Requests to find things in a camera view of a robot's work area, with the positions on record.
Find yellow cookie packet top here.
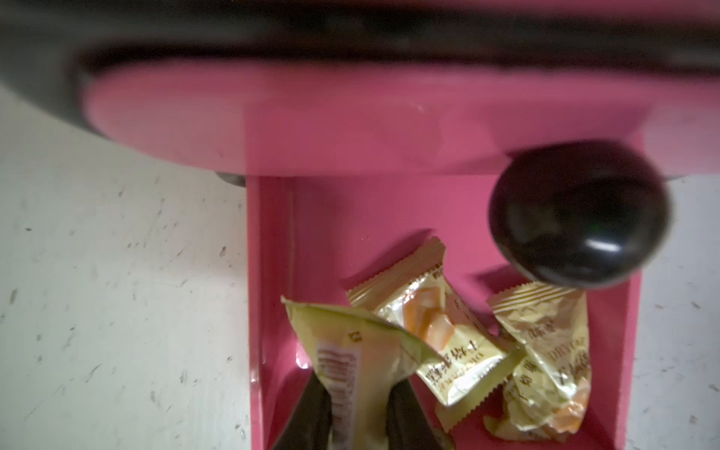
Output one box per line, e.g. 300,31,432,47
347,237,524,432

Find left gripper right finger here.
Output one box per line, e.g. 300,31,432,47
386,380,442,450

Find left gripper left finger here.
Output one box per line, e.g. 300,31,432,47
273,372,332,450

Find pink bottom drawer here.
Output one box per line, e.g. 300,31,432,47
247,175,641,449

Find pink drawer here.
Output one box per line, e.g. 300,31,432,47
247,175,641,449
82,59,719,289

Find yellow cookie packet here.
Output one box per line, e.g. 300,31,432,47
485,282,592,443
347,237,524,432
281,297,443,449

